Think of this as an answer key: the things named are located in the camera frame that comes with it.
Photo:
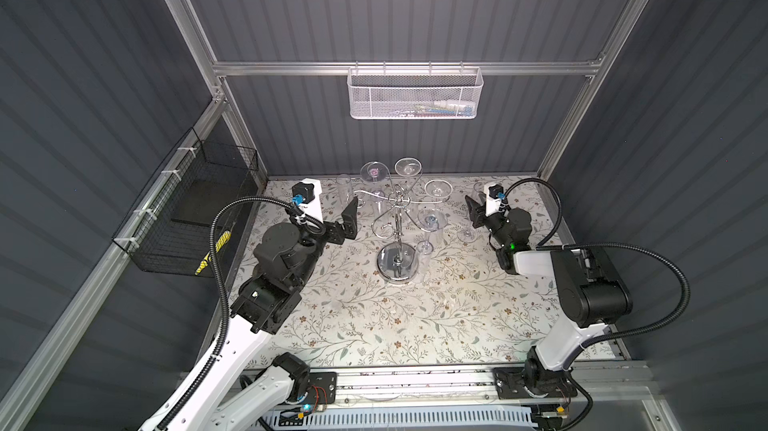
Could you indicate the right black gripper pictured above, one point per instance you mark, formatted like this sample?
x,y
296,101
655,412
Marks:
x,y
477,213

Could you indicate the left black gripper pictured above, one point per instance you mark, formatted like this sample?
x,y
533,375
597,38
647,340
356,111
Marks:
x,y
346,228

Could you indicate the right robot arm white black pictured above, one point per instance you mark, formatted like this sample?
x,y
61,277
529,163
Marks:
x,y
590,293

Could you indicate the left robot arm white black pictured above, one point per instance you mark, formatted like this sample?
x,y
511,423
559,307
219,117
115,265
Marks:
x,y
287,256

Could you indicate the chrome wine glass rack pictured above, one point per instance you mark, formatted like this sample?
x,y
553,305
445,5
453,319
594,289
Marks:
x,y
397,261

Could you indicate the floral patterned table mat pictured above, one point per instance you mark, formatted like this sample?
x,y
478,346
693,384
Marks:
x,y
460,307

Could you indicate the items in white basket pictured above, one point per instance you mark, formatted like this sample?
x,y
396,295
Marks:
x,y
450,108

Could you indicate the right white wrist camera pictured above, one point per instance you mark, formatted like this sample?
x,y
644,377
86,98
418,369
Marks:
x,y
494,198

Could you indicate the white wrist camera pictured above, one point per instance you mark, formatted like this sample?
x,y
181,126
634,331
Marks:
x,y
306,194
494,198

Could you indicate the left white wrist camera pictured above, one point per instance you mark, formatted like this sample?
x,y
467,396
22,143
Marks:
x,y
306,194

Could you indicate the white wire mesh basket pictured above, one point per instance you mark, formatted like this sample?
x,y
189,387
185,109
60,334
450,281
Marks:
x,y
374,92

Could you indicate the black wire basket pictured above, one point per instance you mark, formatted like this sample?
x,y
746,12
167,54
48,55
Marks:
x,y
168,230

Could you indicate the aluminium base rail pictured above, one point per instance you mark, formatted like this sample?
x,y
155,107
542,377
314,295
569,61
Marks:
x,y
604,380

